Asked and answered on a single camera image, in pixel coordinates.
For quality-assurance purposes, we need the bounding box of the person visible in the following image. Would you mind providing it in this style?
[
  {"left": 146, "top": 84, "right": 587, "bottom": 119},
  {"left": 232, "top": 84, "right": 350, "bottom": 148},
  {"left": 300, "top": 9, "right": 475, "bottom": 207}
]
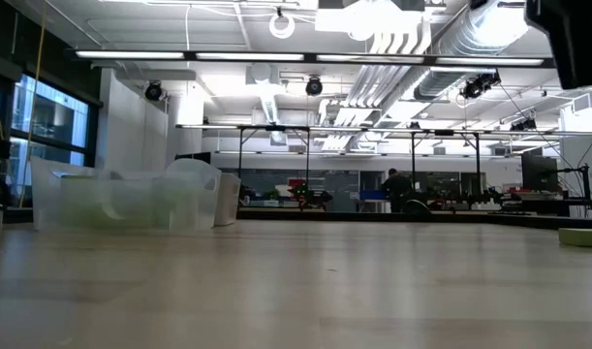
[{"left": 380, "top": 167, "right": 416, "bottom": 213}]

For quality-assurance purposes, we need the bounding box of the black monitor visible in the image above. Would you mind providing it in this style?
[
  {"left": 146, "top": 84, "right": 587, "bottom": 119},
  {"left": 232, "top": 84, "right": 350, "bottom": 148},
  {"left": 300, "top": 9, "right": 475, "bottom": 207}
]
[{"left": 520, "top": 146, "right": 560, "bottom": 193}]

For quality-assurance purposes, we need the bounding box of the green cube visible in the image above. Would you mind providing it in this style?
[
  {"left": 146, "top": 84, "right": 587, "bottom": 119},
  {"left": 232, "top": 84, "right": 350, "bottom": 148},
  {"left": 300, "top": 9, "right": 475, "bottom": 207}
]
[{"left": 60, "top": 174, "right": 98, "bottom": 229}]

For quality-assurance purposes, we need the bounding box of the black ceiling camera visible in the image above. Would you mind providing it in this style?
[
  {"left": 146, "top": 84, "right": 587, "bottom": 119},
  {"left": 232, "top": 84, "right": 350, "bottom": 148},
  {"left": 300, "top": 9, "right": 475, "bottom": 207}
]
[
  {"left": 143, "top": 79, "right": 164, "bottom": 103},
  {"left": 304, "top": 76, "right": 324, "bottom": 97},
  {"left": 510, "top": 115, "right": 539, "bottom": 133},
  {"left": 458, "top": 69, "right": 503, "bottom": 101}
]

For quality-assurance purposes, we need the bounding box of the clear plastic bin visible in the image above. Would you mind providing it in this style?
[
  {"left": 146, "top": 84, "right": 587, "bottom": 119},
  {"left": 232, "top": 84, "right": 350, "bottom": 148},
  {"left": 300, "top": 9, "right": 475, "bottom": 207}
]
[{"left": 29, "top": 154, "right": 215, "bottom": 232}]

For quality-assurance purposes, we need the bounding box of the black aluminium table frame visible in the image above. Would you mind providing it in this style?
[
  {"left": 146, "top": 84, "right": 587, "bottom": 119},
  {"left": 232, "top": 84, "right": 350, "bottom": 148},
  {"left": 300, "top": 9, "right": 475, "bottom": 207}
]
[{"left": 236, "top": 206, "right": 592, "bottom": 230}]

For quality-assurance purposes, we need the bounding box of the white translucent handled bin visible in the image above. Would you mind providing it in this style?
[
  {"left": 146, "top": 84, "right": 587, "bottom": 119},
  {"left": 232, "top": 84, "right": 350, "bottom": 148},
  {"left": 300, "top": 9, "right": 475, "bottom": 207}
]
[{"left": 167, "top": 157, "right": 242, "bottom": 228}]

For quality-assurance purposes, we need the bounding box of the white ring lamp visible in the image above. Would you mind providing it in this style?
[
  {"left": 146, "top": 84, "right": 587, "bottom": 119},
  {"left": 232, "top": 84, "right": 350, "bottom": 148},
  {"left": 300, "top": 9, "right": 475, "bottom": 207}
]
[{"left": 267, "top": 6, "right": 297, "bottom": 41}]

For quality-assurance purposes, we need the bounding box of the ceiling light strip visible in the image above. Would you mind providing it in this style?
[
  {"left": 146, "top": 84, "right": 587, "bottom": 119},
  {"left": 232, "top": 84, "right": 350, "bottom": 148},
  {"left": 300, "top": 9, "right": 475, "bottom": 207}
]
[
  {"left": 75, "top": 48, "right": 186, "bottom": 61},
  {"left": 195, "top": 51, "right": 306, "bottom": 63},
  {"left": 433, "top": 56, "right": 545, "bottom": 67}
]

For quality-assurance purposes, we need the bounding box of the blue crate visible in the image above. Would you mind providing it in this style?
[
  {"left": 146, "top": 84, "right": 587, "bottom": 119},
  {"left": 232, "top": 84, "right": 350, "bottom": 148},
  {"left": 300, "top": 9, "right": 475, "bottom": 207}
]
[{"left": 359, "top": 188, "right": 389, "bottom": 202}]

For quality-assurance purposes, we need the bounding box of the dark framed window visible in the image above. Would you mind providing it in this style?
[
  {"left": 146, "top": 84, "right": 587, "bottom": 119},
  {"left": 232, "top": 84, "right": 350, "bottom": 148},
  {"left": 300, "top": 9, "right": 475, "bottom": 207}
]
[{"left": 0, "top": 72, "right": 102, "bottom": 167}]

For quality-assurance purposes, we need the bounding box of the green long block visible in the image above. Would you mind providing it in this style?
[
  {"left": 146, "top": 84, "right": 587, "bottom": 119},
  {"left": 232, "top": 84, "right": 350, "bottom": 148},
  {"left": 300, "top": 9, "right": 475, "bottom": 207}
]
[
  {"left": 557, "top": 227, "right": 592, "bottom": 248},
  {"left": 155, "top": 186, "right": 200, "bottom": 230}
]

